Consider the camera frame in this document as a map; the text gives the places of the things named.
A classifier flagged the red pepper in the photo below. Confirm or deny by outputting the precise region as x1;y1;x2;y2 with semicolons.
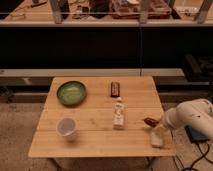
144;117;159;128

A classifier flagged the clear plastic cup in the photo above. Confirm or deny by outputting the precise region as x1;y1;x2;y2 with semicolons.
56;118;77;141

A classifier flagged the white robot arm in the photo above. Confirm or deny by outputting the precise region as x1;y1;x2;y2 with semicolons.
161;99;213;140

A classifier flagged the black cable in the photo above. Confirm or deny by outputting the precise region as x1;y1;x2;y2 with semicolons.
169;133;213;171

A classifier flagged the blue box on floor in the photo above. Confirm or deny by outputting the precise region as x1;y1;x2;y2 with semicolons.
185;126;210;143

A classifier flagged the brown chocolate bar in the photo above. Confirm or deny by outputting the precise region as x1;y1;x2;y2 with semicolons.
111;82;120;97

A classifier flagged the wooden table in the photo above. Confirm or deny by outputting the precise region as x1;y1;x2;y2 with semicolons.
28;76;176;158

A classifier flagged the white squeeze tube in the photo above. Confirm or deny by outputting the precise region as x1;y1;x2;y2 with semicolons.
113;97;125;130

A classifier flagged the green bowl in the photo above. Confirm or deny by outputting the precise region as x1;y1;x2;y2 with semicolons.
56;81;87;106

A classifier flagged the long workbench shelf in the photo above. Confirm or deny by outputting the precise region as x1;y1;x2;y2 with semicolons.
0;0;213;27

